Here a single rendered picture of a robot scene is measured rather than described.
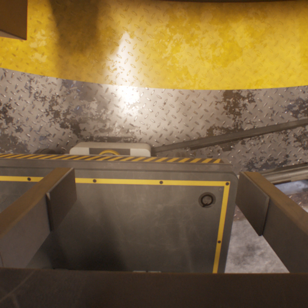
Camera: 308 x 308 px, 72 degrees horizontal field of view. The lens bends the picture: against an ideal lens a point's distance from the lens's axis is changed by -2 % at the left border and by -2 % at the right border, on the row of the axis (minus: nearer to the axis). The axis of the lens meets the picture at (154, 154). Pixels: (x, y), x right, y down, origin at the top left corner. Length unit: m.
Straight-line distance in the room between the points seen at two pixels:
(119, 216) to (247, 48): 0.68
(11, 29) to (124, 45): 0.40
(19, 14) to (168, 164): 0.43
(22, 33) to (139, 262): 0.61
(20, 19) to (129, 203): 0.45
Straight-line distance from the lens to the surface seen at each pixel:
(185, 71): 0.81
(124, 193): 0.54
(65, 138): 0.89
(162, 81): 0.80
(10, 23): 0.52
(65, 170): 0.16
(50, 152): 0.83
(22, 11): 0.56
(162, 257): 0.65
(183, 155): 0.72
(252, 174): 0.17
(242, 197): 0.17
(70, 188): 0.16
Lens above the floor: 0.80
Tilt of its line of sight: 73 degrees down
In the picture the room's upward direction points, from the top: 180 degrees clockwise
